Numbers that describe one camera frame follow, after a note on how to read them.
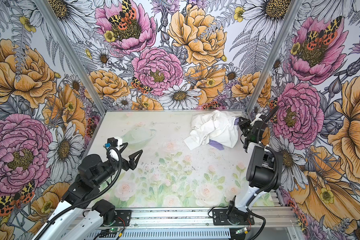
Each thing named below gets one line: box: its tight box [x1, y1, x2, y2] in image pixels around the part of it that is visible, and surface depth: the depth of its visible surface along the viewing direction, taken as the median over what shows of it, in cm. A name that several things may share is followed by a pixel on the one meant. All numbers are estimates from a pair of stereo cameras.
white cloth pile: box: [183, 110, 242, 151], surface depth 101 cm
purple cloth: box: [209, 139, 225, 151], surface depth 103 cm
